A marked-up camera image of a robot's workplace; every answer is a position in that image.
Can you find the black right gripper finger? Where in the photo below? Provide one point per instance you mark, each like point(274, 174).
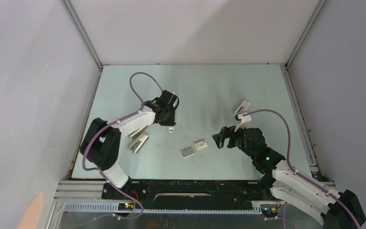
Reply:
point(222, 141)
point(225, 133)

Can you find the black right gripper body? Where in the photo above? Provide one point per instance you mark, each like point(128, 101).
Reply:
point(239, 132)

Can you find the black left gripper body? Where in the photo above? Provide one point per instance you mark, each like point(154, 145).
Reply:
point(169, 119)

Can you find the white staple box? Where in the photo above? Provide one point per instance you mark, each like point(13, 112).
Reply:
point(201, 144)

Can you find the white small stapler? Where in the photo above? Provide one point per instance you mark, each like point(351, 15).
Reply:
point(171, 129)

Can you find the grey staple strip block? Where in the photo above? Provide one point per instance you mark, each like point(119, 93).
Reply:
point(187, 152)

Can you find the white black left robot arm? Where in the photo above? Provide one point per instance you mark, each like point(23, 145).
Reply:
point(101, 143)

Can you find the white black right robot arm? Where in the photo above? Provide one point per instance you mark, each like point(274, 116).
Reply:
point(329, 207)

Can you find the white open stapler right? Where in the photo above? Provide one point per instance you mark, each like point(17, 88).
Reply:
point(242, 108)

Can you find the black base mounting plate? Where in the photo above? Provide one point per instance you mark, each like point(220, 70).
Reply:
point(197, 195)

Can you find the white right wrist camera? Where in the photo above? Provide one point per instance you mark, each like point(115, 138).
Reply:
point(243, 121)

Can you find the white slotted cable duct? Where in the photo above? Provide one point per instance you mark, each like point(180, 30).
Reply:
point(121, 208)

